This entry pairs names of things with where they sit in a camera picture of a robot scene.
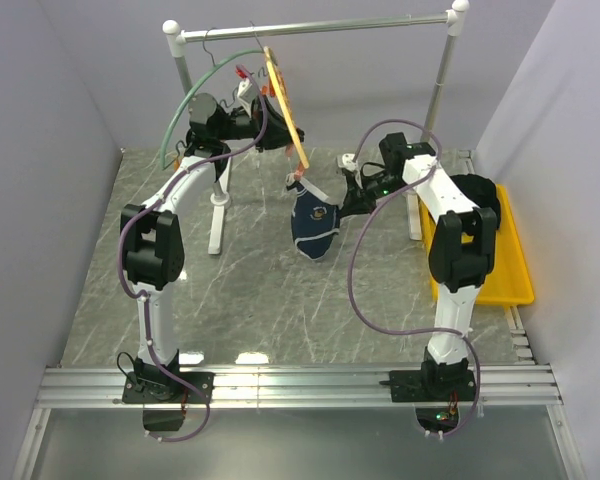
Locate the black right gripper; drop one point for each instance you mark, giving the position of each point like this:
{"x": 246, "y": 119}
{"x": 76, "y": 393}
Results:
{"x": 357, "y": 200}

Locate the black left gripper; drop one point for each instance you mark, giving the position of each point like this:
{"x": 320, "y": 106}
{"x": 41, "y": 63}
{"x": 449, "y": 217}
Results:
{"x": 275, "y": 134}

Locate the navy blue underwear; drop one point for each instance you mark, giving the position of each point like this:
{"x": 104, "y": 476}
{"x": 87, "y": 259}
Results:
{"x": 315, "y": 218}

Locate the pink end clothespin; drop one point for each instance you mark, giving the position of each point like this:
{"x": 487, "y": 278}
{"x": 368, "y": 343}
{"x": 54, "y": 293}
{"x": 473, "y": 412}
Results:
{"x": 296, "y": 176}

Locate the yellow clip hanger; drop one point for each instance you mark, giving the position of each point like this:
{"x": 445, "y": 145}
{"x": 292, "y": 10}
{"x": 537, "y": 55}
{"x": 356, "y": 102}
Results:
{"x": 277, "y": 89}

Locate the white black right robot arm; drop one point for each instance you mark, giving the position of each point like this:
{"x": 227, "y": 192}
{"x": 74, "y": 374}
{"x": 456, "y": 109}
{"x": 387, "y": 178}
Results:
{"x": 461, "y": 256}

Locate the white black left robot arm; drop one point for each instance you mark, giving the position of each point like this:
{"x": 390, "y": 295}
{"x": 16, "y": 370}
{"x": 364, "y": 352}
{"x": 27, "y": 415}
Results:
{"x": 151, "y": 252}

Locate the green clip hanger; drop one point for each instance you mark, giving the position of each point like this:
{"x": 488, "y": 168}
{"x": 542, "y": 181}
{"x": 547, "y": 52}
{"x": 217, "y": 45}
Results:
{"x": 175, "y": 36}

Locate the black garment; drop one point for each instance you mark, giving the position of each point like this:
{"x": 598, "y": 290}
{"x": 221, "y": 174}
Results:
{"x": 482, "y": 191}

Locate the yellow plastic tray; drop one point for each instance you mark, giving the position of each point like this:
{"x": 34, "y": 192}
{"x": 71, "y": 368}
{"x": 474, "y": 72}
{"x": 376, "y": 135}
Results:
{"x": 509, "y": 284}

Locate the metal clothes rack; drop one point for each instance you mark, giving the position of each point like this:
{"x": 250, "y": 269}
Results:
{"x": 453, "y": 18}

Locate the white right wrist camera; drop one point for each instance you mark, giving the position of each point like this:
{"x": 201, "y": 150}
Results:
{"x": 348, "y": 162}

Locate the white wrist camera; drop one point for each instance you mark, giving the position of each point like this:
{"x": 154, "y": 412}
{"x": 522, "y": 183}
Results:
{"x": 247, "y": 90}
{"x": 348, "y": 162}

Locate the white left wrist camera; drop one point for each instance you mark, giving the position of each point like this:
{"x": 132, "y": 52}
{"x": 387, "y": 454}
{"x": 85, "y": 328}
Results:
{"x": 247, "y": 90}

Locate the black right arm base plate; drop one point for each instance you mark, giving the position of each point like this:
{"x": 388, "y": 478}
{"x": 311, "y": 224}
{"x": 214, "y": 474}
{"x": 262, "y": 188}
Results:
{"x": 411, "y": 386}

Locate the aluminium rail frame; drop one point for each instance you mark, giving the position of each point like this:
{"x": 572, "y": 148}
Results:
{"x": 301, "y": 422}

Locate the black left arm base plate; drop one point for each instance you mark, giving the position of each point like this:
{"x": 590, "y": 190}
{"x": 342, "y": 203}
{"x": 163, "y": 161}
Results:
{"x": 164, "y": 400}

